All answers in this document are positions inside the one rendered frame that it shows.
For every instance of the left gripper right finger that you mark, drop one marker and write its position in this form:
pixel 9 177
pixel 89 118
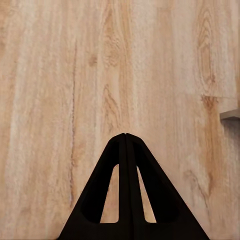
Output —
pixel 174 220

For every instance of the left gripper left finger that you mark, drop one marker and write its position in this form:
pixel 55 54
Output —
pixel 84 221

